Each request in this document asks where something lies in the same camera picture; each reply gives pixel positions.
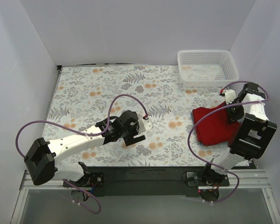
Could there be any red t shirt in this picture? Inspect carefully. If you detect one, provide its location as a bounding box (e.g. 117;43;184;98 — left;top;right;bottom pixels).
196;109;240;146

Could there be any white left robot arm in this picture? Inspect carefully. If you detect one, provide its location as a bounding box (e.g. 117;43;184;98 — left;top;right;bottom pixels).
24;110;153;187

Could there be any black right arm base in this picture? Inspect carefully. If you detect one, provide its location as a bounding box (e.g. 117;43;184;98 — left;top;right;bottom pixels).
185;170;230;187

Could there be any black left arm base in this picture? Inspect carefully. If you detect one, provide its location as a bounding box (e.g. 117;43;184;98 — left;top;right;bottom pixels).
69;172;105;188

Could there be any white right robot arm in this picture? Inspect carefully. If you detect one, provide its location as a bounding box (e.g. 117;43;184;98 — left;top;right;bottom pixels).
202;82;277;186

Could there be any floral patterned table mat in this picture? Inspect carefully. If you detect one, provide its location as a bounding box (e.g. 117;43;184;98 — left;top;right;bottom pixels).
42;65;227;166

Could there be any white plastic basket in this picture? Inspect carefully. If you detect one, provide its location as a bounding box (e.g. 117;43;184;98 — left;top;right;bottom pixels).
177;50;239;87

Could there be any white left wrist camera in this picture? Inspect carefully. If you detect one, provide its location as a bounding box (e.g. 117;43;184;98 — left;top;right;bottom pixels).
138;119;154;133

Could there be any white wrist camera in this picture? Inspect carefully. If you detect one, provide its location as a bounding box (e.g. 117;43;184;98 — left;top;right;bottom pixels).
220;89;237;105
138;119;154;133

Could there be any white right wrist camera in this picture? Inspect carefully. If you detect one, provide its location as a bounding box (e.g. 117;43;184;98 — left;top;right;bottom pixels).
220;89;237;105

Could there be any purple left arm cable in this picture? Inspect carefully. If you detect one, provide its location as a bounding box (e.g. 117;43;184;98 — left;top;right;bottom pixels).
15;94;150;215

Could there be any aluminium mounting rail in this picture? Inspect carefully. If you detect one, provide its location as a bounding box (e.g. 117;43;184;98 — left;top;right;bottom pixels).
20;167;270;189

